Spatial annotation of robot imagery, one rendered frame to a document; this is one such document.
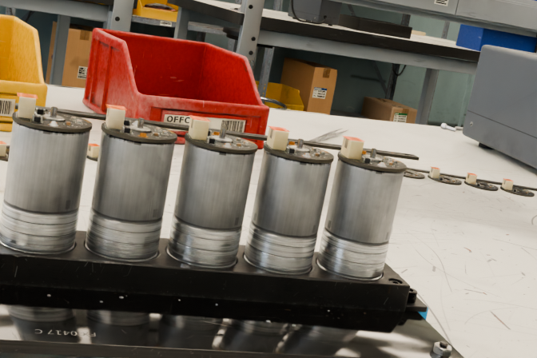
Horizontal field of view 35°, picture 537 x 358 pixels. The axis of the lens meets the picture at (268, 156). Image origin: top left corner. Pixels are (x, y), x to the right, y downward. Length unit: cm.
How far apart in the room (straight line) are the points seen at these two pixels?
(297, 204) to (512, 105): 51
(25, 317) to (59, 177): 5
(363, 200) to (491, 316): 10
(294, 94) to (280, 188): 474
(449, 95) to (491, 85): 527
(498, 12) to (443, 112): 275
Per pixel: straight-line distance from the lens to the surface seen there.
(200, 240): 28
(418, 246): 44
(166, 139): 28
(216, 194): 28
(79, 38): 439
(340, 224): 30
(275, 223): 29
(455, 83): 608
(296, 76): 509
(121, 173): 27
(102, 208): 28
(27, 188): 27
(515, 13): 344
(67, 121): 27
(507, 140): 78
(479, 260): 45
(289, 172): 29
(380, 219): 30
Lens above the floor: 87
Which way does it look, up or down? 12 degrees down
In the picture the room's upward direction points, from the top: 11 degrees clockwise
